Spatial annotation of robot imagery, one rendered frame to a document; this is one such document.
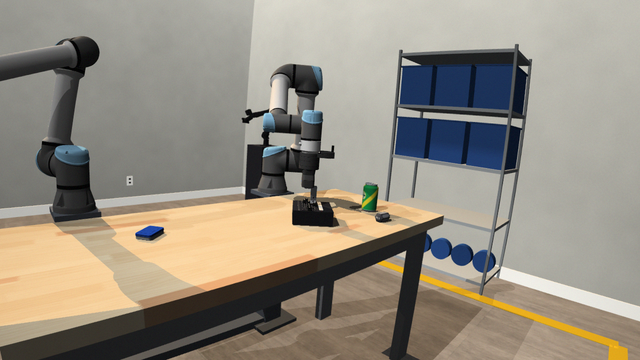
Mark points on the green and yellow drink can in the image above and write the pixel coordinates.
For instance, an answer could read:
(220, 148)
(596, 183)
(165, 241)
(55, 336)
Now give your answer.
(370, 197)

